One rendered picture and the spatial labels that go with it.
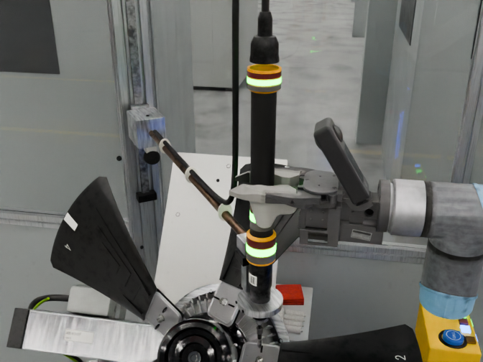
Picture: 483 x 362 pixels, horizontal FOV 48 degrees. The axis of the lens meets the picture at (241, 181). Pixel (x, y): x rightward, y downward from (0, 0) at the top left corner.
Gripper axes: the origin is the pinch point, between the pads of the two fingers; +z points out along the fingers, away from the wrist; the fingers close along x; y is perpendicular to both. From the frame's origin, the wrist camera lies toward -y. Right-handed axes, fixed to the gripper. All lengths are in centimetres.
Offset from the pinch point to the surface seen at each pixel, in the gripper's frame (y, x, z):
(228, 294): 24.6, 6.5, 3.5
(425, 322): 44, 29, -34
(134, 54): -5, 55, 36
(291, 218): 11.5, 11.4, -6.3
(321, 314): 77, 70, -13
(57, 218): 51, 70, 72
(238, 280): 21.5, 6.6, 1.8
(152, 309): 27.8, 4.2, 16.4
